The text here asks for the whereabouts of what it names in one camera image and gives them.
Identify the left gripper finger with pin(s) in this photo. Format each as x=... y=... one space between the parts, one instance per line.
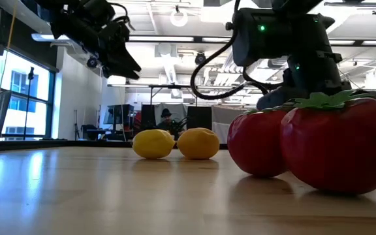
x=130 y=62
x=122 y=73

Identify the red plastic tomato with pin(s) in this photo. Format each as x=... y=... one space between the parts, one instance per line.
x=338 y=147
x=256 y=143

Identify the black ceiling track light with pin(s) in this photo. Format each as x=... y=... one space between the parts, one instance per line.
x=351 y=4

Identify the black tripod stand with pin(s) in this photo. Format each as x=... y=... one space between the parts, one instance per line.
x=30 y=73

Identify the yellow plastic lemon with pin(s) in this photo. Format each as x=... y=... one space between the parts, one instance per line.
x=153 y=145

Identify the black background rig frame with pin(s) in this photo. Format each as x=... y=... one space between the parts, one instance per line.
x=126 y=85

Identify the long ceiling light bar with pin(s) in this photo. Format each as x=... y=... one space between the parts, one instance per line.
x=162 y=38

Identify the orange-yellow plastic lemon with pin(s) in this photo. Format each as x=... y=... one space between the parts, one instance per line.
x=197 y=143

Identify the folded black tripod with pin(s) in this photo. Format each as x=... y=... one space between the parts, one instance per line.
x=76 y=127

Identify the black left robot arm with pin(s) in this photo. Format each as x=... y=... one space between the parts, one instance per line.
x=73 y=16

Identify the black monitor cart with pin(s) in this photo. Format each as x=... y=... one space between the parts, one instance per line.
x=119 y=114

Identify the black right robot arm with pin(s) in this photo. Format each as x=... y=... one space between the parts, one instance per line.
x=282 y=36

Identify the seated person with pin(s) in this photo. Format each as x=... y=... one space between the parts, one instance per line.
x=166 y=124

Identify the black upright panel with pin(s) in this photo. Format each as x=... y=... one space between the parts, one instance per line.
x=199 y=117
x=147 y=117

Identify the black background robot arm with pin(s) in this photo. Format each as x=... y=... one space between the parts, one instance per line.
x=179 y=125

